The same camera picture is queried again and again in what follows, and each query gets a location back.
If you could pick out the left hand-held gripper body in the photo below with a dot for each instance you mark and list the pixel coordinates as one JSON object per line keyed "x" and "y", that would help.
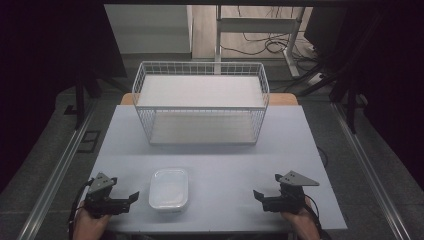
{"x": 100, "y": 190}

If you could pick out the black metal stand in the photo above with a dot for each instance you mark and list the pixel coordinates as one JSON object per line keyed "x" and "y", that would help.
{"x": 350, "y": 106}
{"x": 80, "y": 100}

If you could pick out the white plastic container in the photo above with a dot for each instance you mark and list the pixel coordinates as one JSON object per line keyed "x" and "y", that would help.
{"x": 168, "y": 190}

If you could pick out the white power strip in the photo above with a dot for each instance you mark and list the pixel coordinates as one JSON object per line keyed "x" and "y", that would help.
{"x": 315, "y": 79}

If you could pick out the black curtain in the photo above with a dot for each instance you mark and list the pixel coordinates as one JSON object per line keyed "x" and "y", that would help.
{"x": 50, "y": 66}
{"x": 383, "y": 66}

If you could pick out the aluminium floor rail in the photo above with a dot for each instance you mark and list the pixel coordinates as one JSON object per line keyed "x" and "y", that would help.
{"x": 370, "y": 170}
{"x": 56, "y": 173}

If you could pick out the black floor socket frame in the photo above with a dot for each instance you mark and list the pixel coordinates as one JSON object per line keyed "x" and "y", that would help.
{"x": 89, "y": 141}

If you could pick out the white metal desk frame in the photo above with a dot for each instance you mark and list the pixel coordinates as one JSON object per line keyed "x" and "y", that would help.
{"x": 256, "y": 25}

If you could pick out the person's left hand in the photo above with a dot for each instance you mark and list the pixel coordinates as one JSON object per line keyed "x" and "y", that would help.
{"x": 88, "y": 226}

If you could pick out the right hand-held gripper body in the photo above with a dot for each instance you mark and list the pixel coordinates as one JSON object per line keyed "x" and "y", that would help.
{"x": 291, "y": 193}

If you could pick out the person's right hand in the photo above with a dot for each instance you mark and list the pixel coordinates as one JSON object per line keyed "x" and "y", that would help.
{"x": 301, "y": 221}

